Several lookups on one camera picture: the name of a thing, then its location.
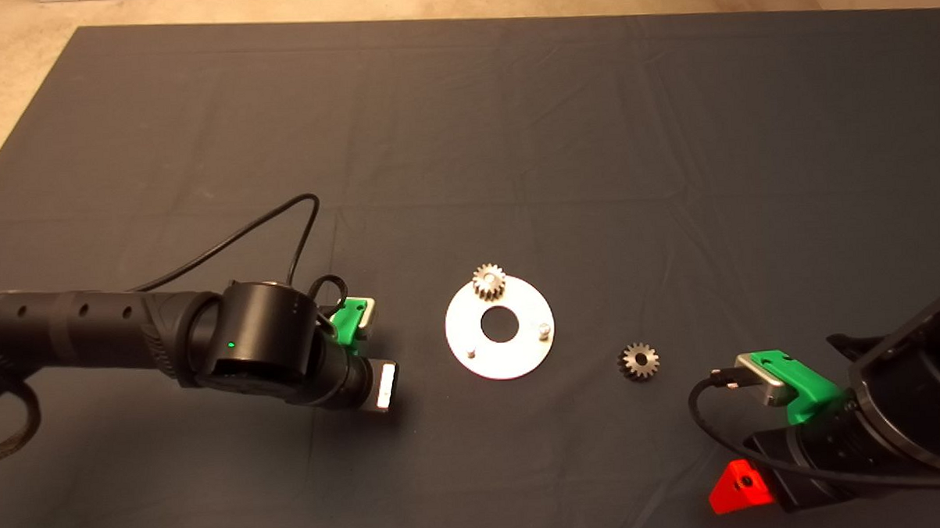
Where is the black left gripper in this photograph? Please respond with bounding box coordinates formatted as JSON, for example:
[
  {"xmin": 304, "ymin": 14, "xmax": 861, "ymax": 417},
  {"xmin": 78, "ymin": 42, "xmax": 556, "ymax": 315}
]
[{"xmin": 341, "ymin": 356, "xmax": 402, "ymax": 418}]

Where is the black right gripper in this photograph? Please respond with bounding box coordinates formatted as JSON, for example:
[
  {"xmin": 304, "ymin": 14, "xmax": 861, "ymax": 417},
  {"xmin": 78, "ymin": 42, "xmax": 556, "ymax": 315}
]
[{"xmin": 706, "ymin": 414, "xmax": 878, "ymax": 516}]

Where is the small steel planetary gear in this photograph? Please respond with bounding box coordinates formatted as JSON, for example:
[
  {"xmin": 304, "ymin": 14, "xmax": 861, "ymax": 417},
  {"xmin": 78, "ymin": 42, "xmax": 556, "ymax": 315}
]
[
  {"xmin": 616, "ymin": 341, "xmax": 661, "ymax": 383},
  {"xmin": 471, "ymin": 262, "xmax": 508, "ymax": 304}
]

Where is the round metal carrier plate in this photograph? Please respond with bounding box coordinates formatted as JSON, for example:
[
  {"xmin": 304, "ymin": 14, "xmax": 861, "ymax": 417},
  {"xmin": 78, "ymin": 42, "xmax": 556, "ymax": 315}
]
[{"xmin": 443, "ymin": 273, "xmax": 557, "ymax": 383}]

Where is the dark grey table cloth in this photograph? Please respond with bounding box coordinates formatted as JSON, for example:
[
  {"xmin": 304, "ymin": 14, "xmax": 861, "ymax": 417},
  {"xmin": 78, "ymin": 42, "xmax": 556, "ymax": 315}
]
[{"xmin": 0, "ymin": 0, "xmax": 940, "ymax": 528}]

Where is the green left camera mount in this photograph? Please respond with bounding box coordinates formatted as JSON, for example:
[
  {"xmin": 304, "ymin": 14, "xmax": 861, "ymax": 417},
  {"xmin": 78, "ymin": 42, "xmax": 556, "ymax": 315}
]
[{"xmin": 327, "ymin": 297, "xmax": 372, "ymax": 355}]

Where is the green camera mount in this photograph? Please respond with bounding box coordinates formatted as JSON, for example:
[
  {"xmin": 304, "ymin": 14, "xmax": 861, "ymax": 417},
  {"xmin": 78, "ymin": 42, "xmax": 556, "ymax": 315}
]
[
  {"xmin": 755, "ymin": 348, "xmax": 848, "ymax": 426},
  {"xmin": 327, "ymin": 297, "xmax": 372, "ymax": 355}
]

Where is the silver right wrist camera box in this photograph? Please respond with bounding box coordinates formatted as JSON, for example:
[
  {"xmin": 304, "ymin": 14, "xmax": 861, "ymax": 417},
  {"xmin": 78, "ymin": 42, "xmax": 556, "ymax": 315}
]
[{"xmin": 734, "ymin": 351, "xmax": 800, "ymax": 408}]

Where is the black right camera cable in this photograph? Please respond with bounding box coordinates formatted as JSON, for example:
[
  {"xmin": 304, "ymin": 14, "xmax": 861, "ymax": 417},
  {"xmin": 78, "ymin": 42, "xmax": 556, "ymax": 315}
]
[{"xmin": 686, "ymin": 359, "xmax": 940, "ymax": 499}]

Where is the green right camera mount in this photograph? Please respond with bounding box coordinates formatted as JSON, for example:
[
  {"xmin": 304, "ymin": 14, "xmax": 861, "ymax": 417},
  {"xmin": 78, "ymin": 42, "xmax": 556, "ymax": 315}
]
[{"xmin": 755, "ymin": 348, "xmax": 848, "ymax": 426}]

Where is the thin black left camera cable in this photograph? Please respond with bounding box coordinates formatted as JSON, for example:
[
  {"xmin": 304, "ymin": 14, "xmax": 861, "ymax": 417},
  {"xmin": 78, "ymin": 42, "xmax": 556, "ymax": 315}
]
[{"xmin": 127, "ymin": 192, "xmax": 348, "ymax": 323}]

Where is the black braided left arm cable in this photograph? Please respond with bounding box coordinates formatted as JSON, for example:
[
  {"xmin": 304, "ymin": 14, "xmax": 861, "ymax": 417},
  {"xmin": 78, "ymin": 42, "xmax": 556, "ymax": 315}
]
[{"xmin": 0, "ymin": 373, "xmax": 44, "ymax": 466}]

